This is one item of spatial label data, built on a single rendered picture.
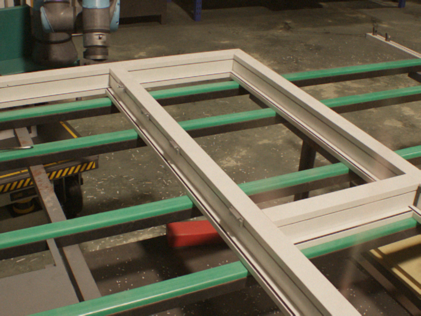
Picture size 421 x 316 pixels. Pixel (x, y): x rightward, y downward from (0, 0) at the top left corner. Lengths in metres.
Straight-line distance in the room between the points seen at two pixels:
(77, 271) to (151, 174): 1.92
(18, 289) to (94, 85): 0.85
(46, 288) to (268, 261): 0.39
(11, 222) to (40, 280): 1.47
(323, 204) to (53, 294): 0.54
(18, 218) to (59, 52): 0.71
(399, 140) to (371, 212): 2.48
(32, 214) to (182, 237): 1.12
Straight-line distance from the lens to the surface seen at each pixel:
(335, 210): 1.17
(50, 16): 2.07
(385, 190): 1.25
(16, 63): 2.46
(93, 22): 1.94
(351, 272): 1.57
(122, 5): 5.30
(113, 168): 3.07
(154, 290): 1.03
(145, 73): 1.80
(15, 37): 2.49
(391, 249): 1.60
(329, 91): 4.26
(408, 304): 1.98
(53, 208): 1.31
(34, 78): 1.71
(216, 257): 1.54
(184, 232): 1.55
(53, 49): 2.39
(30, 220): 2.56
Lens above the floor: 1.55
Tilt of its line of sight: 30 degrees down
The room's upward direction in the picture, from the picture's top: 3 degrees clockwise
